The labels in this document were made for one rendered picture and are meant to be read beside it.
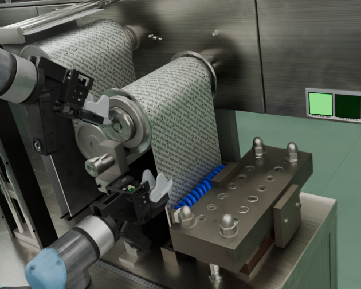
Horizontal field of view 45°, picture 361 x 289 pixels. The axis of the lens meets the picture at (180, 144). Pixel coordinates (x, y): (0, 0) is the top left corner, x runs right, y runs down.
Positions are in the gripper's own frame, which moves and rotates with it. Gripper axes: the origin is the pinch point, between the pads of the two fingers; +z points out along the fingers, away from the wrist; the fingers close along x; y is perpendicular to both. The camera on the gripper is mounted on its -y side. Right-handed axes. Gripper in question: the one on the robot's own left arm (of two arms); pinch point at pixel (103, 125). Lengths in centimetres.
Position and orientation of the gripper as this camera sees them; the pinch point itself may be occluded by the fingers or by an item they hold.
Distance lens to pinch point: 90.9
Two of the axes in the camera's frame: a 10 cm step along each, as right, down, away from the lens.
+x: -8.0, -1.4, 5.9
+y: 2.4, -9.7, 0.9
